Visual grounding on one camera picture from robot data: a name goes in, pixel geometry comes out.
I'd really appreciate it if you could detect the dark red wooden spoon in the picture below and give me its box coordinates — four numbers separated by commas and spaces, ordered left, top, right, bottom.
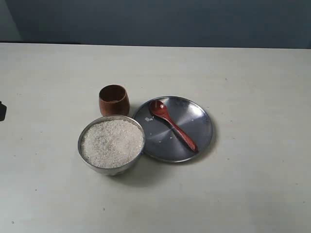
149, 100, 198, 152

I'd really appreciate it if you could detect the brown wooden cup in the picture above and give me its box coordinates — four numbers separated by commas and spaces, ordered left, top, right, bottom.
99, 84, 130, 116

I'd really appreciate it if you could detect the steel bowl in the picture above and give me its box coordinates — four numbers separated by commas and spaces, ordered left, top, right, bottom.
77, 115, 145, 176

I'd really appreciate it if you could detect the round steel plate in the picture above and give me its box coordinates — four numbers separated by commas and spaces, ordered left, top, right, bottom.
133, 96, 213, 163

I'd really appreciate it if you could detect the black object at left edge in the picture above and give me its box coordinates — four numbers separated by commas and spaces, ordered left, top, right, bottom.
0, 101, 7, 121

